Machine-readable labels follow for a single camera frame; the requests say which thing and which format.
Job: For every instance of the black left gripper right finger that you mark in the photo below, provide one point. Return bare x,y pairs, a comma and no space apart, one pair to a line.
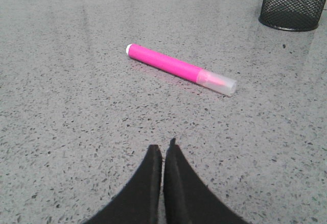
187,198

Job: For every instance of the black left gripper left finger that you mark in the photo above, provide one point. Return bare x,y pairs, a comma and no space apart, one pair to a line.
137,202

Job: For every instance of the black mesh pen cup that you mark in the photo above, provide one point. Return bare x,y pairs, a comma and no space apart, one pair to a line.
291,15

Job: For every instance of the pink marker pen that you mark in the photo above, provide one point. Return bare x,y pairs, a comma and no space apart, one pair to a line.
182,69

